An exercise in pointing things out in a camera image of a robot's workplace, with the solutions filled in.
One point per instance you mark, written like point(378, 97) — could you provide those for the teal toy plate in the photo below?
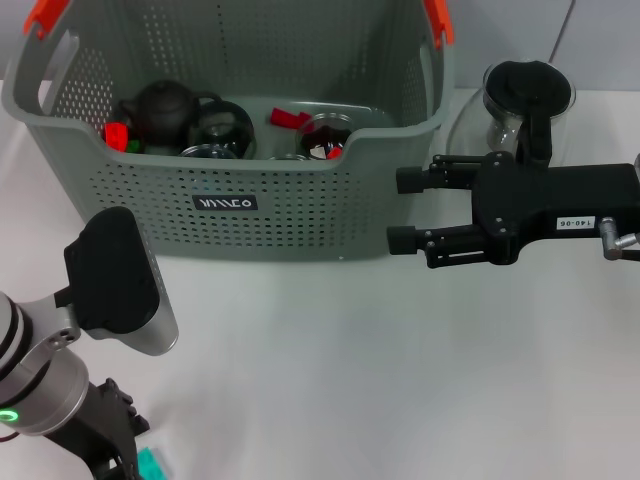
point(150, 462)

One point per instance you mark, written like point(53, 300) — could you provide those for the small red toy brick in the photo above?
point(335, 151)

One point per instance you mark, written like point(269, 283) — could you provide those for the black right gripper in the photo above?
point(550, 200)

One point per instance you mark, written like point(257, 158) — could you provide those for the white toy brick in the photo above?
point(317, 150)

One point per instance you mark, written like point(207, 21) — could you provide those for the glass teacup black holder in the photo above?
point(225, 127)
point(205, 151)
point(287, 157)
point(320, 131)

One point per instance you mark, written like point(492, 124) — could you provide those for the dark red long brick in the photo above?
point(286, 118)

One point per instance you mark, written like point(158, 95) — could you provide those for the green toy brick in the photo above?
point(134, 146)

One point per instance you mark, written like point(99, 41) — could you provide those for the black clay teapot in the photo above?
point(162, 112)

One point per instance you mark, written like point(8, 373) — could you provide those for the red sloped toy brick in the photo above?
point(116, 135)

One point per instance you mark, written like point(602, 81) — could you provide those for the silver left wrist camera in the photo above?
point(115, 280)

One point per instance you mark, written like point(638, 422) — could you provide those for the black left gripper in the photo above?
point(105, 420)

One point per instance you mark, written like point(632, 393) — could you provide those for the grey perforated storage bin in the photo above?
point(275, 225)

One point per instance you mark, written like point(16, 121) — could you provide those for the glass teapot black lid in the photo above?
point(525, 82)

